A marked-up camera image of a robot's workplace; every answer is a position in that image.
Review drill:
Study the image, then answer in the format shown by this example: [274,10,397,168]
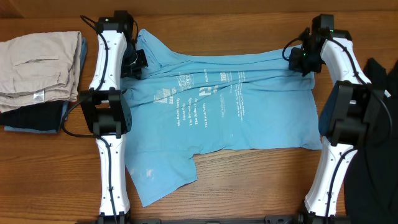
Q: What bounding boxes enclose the light blue printed t-shirt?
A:
[123,30,322,206]

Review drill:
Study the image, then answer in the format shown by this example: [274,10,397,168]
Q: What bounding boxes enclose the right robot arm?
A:
[286,27,388,223]

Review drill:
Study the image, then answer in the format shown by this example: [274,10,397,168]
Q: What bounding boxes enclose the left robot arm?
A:
[81,11,148,223]

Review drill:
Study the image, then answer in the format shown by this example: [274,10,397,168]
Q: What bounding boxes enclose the pile of black clothes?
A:
[345,58,397,224]

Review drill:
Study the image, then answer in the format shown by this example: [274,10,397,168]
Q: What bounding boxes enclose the folded blue garment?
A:
[3,37,88,134]

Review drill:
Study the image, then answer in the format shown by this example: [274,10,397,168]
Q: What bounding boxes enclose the folded beige trousers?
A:
[1,31,82,113]

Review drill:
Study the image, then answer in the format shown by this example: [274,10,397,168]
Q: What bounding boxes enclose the folded dark navy garment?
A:
[0,100,65,132]

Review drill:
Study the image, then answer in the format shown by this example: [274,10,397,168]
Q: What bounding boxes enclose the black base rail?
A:
[131,214,304,224]

